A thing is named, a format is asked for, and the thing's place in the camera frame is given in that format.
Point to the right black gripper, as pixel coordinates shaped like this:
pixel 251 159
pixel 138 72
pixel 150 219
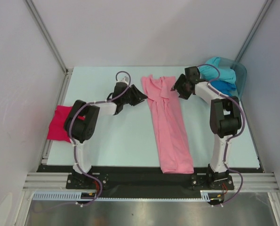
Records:
pixel 182 84

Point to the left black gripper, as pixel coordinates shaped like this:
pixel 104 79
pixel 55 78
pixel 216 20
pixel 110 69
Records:
pixel 139 97

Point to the pink t shirt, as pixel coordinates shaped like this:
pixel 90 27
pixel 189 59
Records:
pixel 168 125

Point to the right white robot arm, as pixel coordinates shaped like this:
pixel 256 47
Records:
pixel 227 121

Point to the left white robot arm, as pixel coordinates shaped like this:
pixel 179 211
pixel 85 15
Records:
pixel 81 122

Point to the light blue t shirt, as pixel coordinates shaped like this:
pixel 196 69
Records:
pixel 211 70

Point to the dark blue t shirt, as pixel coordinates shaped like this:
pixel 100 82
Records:
pixel 224 87

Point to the teal plastic bin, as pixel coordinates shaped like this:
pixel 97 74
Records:
pixel 240 72

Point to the red folded t shirt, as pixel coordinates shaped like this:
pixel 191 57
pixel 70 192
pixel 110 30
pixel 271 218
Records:
pixel 56 131

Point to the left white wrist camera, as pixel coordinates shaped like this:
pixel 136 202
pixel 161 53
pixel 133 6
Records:
pixel 124 80

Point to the left aluminium frame post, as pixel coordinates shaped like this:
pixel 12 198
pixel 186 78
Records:
pixel 46 35

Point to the aluminium frame post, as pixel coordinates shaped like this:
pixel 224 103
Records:
pixel 46 35
pixel 257 23

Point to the light blue slotted cable duct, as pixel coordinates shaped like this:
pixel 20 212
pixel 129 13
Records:
pixel 87 196

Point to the right aluminium frame post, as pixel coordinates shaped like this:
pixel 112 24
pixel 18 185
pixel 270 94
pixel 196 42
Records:
pixel 257 23

